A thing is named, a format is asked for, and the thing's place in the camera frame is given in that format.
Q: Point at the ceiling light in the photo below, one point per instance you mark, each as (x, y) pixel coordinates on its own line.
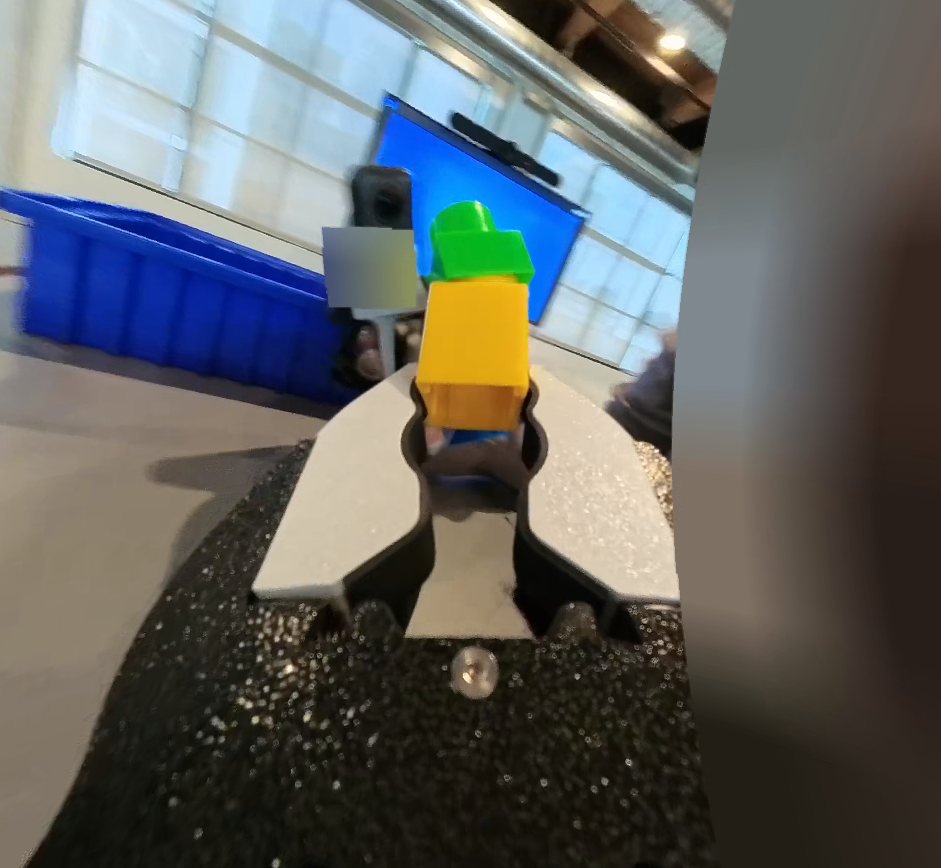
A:
(670, 41)

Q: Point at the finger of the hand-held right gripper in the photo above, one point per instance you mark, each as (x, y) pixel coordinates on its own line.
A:
(387, 339)

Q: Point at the person's right hand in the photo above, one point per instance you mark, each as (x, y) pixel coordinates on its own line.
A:
(364, 353)

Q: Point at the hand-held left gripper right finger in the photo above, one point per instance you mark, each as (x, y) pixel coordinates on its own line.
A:
(603, 508)

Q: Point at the large paned window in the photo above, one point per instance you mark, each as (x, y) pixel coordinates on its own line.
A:
(220, 74)

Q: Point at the blue one-stud block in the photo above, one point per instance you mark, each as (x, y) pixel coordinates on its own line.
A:
(478, 438)

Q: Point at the blue screen monitor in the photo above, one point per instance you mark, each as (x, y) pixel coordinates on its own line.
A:
(551, 236)

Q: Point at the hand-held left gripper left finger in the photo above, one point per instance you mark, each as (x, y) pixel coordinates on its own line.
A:
(338, 508)

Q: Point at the person's right forearm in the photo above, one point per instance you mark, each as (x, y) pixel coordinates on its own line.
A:
(647, 397)

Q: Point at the yellow one-stud block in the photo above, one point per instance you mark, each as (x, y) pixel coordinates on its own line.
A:
(474, 339)

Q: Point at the black webcam bar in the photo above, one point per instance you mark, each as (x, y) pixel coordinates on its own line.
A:
(507, 147)

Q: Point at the blue plastic bin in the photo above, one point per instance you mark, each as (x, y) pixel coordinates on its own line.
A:
(147, 294)

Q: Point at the green two-stud block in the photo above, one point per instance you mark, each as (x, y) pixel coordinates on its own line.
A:
(478, 254)

